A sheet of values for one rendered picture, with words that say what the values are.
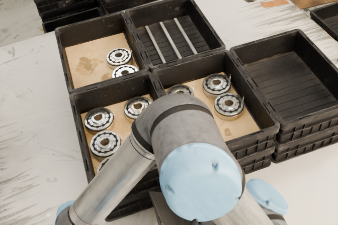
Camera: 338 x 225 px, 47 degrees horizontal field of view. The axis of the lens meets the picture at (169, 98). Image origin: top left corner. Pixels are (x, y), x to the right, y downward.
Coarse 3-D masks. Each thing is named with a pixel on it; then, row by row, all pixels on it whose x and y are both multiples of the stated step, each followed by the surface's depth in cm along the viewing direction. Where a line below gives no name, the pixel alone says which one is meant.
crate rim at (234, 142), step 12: (192, 60) 140; (156, 72) 138; (240, 72) 134; (252, 84) 130; (264, 108) 123; (276, 120) 119; (264, 132) 117; (276, 132) 118; (228, 144) 115; (240, 144) 117
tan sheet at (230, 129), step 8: (200, 80) 147; (192, 88) 145; (200, 88) 144; (232, 88) 143; (200, 96) 142; (208, 104) 139; (248, 112) 135; (216, 120) 134; (224, 120) 133; (240, 120) 133; (248, 120) 133; (224, 128) 131; (232, 128) 131; (240, 128) 131; (248, 128) 130; (256, 128) 130; (224, 136) 129; (232, 136) 129; (240, 136) 128
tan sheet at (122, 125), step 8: (144, 96) 144; (120, 104) 142; (112, 112) 140; (120, 112) 139; (120, 120) 137; (120, 128) 134; (128, 128) 134; (88, 136) 133; (88, 144) 131; (96, 160) 126; (96, 168) 124
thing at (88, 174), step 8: (144, 72) 138; (120, 80) 136; (128, 80) 137; (152, 80) 135; (88, 88) 135; (96, 88) 134; (72, 96) 133; (160, 96) 130; (72, 104) 130; (72, 112) 128; (80, 128) 123; (80, 136) 122; (80, 144) 119; (88, 160) 115; (88, 168) 114; (152, 168) 111; (88, 176) 111; (144, 176) 112; (88, 184) 109
